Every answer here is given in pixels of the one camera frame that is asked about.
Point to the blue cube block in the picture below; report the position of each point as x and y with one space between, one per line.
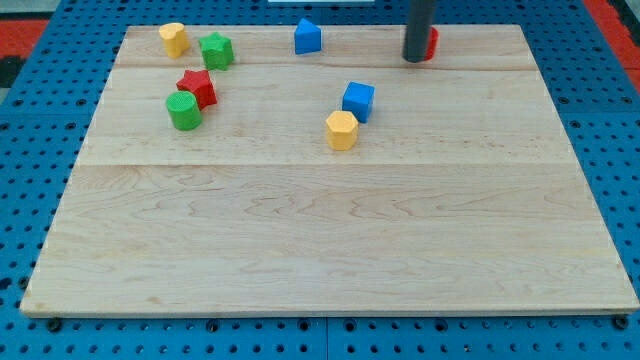
358 99

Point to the yellow hexagon block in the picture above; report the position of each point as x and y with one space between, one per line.
341 130

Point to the light wooden board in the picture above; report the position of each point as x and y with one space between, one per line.
461 197

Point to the blue triangle block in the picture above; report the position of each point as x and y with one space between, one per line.
307 37

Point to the green cylinder block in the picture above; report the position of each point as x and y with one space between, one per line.
183 110

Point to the red star block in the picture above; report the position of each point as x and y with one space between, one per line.
199 83

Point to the green star block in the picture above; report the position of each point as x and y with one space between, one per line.
217 51

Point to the red block behind rod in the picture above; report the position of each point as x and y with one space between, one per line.
432 44

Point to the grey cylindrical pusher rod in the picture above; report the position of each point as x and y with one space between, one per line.
420 18

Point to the yellow heart block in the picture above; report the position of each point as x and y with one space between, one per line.
174 38

